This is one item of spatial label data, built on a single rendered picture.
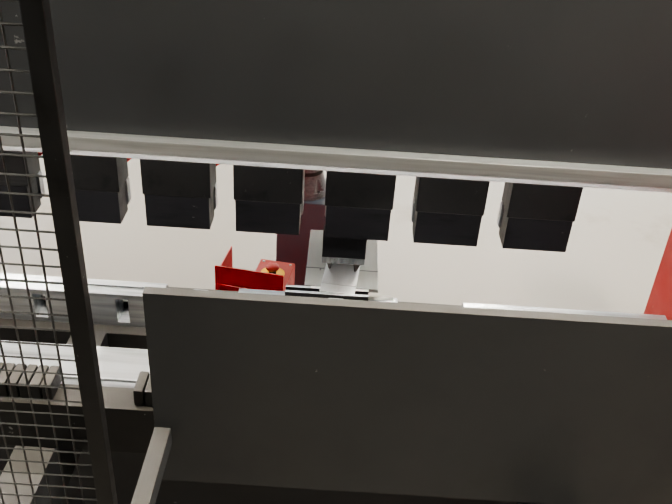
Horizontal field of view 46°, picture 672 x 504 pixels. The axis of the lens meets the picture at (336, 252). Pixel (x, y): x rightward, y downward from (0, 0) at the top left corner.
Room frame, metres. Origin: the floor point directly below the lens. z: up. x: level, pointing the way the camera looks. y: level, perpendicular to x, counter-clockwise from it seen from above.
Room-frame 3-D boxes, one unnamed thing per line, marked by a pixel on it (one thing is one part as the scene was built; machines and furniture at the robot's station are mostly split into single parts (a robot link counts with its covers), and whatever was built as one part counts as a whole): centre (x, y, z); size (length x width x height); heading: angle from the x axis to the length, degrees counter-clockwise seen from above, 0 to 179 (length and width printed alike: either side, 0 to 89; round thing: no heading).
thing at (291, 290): (1.57, 0.02, 0.99); 0.20 x 0.03 x 0.03; 90
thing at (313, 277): (1.72, -0.02, 1.00); 0.26 x 0.18 x 0.01; 0
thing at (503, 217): (1.57, -0.44, 1.26); 0.15 x 0.09 x 0.17; 90
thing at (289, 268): (1.95, 0.23, 0.75); 0.20 x 0.16 x 0.18; 82
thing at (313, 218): (2.48, 0.12, 0.39); 0.18 x 0.18 x 0.78; 88
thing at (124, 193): (1.57, 0.56, 1.26); 0.15 x 0.09 x 0.17; 90
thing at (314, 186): (2.48, 0.12, 0.82); 0.15 x 0.15 x 0.10
